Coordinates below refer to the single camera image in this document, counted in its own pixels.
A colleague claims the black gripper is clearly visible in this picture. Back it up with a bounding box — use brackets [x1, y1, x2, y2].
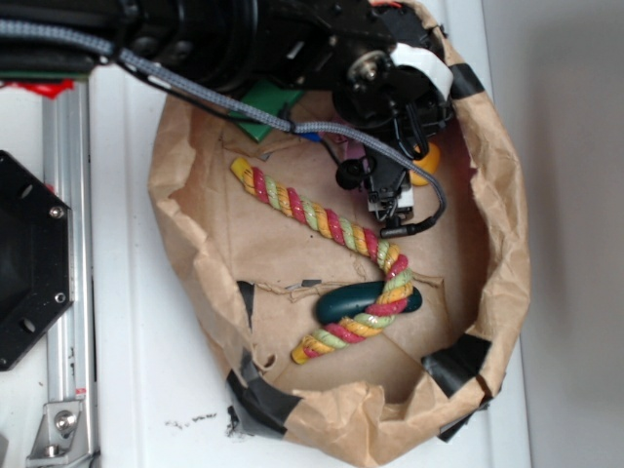
[331, 0, 457, 160]

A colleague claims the yellow rubber duck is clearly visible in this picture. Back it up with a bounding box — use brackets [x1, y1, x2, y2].
[409, 143, 441, 187]

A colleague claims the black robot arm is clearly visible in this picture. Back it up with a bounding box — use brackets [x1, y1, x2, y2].
[1, 1, 453, 144]

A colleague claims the green rectangular block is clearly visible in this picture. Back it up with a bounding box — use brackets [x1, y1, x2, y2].
[228, 80, 304, 143]

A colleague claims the dark green oval object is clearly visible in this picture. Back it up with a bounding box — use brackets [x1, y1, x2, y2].
[315, 281, 423, 325]

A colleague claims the crumpled brown paper bag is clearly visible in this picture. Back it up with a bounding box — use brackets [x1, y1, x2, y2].
[148, 1, 530, 467]

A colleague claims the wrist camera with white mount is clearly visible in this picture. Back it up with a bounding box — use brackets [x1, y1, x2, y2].
[334, 140, 449, 240]

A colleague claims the grey braided cable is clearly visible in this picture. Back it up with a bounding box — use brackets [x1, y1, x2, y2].
[0, 18, 449, 215]

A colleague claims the multicolour twisted rope toy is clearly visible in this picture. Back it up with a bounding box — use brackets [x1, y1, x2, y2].
[229, 156, 415, 365]

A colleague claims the black octagonal mount plate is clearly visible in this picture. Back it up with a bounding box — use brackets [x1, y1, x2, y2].
[1, 151, 72, 371]

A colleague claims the aluminium extrusion rail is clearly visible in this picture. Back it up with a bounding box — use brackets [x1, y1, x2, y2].
[25, 84, 100, 467]

